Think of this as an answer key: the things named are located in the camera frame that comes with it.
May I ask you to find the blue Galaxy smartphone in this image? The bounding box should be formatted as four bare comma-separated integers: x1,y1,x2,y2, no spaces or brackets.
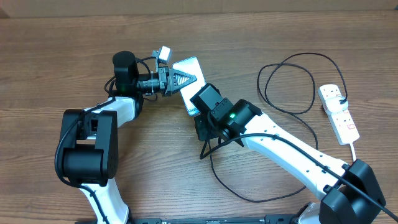
172,56,207,116

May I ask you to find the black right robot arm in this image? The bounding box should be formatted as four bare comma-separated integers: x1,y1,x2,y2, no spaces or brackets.
190,83,397,224

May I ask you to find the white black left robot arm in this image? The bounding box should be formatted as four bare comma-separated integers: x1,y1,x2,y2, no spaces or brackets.
54,47,198,223

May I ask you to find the white charger adapter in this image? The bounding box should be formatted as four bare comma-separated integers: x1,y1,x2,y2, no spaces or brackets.
324,96,349,114

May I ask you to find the white power strip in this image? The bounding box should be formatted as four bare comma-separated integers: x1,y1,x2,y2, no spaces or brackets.
318,84,359,145

